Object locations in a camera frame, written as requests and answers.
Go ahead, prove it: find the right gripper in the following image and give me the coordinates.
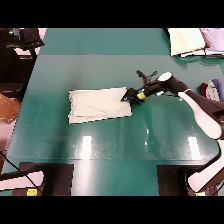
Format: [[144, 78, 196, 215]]
[[120, 86, 148, 105]]

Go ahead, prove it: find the white T-shirt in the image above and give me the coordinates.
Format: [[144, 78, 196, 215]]
[[67, 86, 133, 125]]

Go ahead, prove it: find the cream garment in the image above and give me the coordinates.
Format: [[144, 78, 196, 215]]
[[167, 28, 207, 57]]

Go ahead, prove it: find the heap of clothes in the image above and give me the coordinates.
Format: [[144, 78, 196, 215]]
[[199, 78, 224, 102]]

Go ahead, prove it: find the lavender garment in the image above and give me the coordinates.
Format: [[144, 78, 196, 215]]
[[199, 28, 224, 58]]

